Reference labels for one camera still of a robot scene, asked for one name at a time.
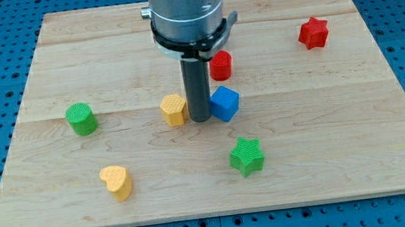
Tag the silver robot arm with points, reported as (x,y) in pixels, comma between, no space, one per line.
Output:
(189,30)

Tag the yellow hexagon block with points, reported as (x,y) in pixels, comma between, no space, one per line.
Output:
(174,110)

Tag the red star block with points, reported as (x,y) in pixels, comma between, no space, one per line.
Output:
(313,34)

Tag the wooden board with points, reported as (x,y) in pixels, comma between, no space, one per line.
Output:
(330,120)

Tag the blue cube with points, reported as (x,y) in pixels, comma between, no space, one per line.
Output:
(224,103)

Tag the green cylinder block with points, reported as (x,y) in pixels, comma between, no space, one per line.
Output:
(81,119)

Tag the green star block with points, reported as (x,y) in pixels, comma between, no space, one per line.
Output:
(247,157)

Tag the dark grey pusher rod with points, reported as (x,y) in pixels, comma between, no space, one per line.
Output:
(197,90)

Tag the red cylinder block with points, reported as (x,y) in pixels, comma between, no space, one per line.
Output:
(221,66)

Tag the yellow heart block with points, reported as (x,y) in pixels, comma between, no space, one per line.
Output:
(118,182)

